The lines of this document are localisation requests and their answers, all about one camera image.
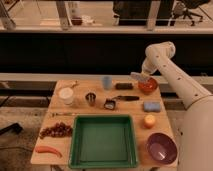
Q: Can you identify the black handled tool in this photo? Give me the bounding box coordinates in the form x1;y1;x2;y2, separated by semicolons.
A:
112;95;140;101

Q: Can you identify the orange fruit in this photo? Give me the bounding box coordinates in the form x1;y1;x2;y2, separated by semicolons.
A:
143;114;156;129

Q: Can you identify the white cup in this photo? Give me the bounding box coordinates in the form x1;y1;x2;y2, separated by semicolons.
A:
58;87;74;105

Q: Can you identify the green plastic tray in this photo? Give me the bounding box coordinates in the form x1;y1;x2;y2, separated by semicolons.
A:
68;115;138;169

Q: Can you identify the blue sponge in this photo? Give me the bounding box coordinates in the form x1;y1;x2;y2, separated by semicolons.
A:
143;102;161;112

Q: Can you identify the black rectangular block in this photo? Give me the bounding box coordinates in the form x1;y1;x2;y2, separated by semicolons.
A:
115;83;133;90

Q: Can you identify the light grey towel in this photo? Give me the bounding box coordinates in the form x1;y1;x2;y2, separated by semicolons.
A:
130;72;149;82

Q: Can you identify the light blue cup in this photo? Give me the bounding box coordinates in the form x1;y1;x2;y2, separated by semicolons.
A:
101;76;112;90

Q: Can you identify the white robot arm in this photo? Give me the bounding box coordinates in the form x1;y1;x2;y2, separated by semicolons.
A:
142;42;213;171

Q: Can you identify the purple bowl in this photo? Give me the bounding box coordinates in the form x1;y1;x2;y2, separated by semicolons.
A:
146;133;178;165

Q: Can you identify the black office chair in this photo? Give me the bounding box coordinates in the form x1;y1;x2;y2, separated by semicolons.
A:
170;0;210;26

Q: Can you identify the metal cup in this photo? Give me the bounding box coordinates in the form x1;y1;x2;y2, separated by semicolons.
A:
85;92;96;106

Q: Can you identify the bunch of red grapes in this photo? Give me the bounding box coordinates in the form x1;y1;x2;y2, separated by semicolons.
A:
39;122;73;139

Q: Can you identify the red bowl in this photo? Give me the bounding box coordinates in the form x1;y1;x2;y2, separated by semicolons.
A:
138;78;158;94

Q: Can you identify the orange carrot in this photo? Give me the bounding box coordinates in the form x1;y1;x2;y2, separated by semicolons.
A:
35;146;62;158

